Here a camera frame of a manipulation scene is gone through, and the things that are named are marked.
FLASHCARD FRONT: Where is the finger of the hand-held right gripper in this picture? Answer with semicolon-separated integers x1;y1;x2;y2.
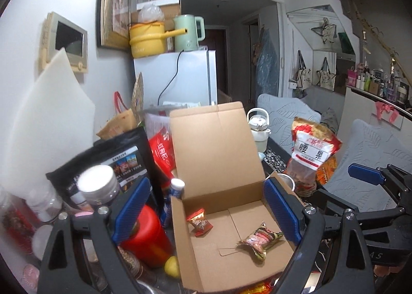
348;163;412;208
317;189;405;233

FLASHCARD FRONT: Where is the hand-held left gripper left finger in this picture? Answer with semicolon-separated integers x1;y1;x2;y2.
37;176;152;294

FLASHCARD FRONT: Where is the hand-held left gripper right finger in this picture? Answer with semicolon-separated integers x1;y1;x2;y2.
264;172;376;294

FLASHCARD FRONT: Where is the brown cardboard box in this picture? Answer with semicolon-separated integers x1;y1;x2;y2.
169;101;310;293

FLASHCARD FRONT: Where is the red gold snack packet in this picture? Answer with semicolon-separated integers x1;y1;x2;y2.
240;279;277;294

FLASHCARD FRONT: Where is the person's right hand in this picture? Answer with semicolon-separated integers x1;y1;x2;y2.
374;264;407;278

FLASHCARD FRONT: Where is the grey sofa cushion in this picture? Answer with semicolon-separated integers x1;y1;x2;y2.
322;119;409;214
257;94;322;153

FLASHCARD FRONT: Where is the red canister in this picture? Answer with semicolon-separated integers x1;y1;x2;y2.
121;204;174;269

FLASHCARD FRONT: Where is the gold-edged snack packet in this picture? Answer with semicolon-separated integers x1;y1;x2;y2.
239;221;284;262

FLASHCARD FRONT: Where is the clear plastic jar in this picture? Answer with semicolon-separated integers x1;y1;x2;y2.
77;165;121;208

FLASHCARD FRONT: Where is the blue white tube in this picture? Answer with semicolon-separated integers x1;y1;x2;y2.
160;178;185;228

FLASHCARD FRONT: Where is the black stand-up pouch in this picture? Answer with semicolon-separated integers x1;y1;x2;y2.
46;127;161;214

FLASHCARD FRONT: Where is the large red white nut bag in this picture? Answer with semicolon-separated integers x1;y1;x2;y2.
286;117;342;198

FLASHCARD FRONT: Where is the pink ribbon bow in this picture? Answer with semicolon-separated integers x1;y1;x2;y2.
375;103;400;123

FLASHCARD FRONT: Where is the red foil bag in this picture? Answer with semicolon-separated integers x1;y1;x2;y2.
149;127;176;182

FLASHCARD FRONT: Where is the small red snack packet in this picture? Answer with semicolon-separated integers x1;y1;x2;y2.
186;208;214;237

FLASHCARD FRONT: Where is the clear plastic bottle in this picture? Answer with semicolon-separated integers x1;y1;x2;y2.
27;185;63;222

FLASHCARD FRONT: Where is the row of cosmetic bottles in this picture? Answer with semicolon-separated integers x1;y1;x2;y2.
346;62;411;103

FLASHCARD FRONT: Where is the brown paper bag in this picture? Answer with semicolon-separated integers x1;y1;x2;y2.
97;91;139;140

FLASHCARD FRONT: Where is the white printed paper box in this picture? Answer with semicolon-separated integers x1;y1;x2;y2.
143;106;176;140

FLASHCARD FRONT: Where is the hanging tote bag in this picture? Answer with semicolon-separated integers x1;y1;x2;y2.
289;50;313;89
316;57;338;90

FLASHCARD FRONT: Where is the woven round fan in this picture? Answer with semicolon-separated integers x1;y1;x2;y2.
130;72;144;121

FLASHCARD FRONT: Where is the white foam board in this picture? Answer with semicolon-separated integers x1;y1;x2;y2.
0;48;96;198

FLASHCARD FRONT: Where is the blue plastic bag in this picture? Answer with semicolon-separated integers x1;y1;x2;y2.
256;29;279;97

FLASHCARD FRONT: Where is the star-shaped decoration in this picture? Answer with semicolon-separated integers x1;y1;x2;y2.
311;17;338;44

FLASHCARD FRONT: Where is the white fridge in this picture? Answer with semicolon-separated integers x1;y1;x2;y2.
133;50;218;111

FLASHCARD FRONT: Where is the yellow pot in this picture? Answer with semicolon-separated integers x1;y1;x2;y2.
129;21;189;58

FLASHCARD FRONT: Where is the green electric kettle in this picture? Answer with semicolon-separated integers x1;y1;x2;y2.
173;14;205;53

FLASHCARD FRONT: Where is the clear plastic bag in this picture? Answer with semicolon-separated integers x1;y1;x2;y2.
138;4;165;23

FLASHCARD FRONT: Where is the framed picture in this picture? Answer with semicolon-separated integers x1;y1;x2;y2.
97;0;132;53

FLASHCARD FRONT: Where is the brown storage box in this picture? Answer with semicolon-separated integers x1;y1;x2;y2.
137;0;182;23

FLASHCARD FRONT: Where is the white jug with handle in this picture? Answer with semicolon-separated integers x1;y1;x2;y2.
247;108;270;153

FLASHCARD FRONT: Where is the black power cable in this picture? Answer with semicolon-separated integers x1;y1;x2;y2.
157;50;185;108

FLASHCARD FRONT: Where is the wall intercom screen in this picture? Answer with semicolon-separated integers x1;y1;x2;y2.
39;12;89;73

